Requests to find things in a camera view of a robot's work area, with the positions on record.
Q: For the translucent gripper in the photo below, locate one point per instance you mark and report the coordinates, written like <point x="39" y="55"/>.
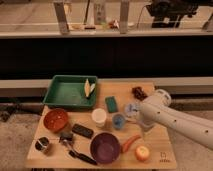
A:
<point x="146" y="128"/>

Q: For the orange-red pepper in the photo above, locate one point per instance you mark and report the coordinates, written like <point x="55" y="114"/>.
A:
<point x="126" y="145"/>

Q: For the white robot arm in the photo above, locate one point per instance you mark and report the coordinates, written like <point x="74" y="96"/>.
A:
<point x="155" y="109"/>

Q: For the purple bowl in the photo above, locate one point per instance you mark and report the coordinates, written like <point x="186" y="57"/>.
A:
<point x="105" y="148"/>

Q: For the red-orange bowl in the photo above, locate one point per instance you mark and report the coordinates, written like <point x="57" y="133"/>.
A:
<point x="55" y="120"/>

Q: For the red-yellow apple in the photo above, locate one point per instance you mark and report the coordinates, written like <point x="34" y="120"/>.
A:
<point x="142" y="153"/>

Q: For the blue cup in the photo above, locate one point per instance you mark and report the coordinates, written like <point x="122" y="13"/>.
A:
<point x="118" y="121"/>

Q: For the green sponge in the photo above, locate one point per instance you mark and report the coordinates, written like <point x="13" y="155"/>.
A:
<point x="111" y="104"/>

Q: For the white cup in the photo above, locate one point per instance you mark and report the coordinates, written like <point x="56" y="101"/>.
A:
<point x="99" y="116"/>

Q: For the black rectangular block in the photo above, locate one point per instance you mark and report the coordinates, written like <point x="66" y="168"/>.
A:
<point x="83" y="131"/>

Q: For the small dark metal object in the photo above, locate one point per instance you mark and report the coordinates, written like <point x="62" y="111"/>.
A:
<point x="66" y="138"/>

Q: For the green plastic tray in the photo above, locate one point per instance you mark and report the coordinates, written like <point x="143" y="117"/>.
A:
<point x="67" y="91"/>

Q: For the black machine in background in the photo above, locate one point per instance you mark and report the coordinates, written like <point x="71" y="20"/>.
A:
<point x="168" y="13"/>

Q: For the black handled utensil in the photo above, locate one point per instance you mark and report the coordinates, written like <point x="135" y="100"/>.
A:
<point x="82" y="157"/>

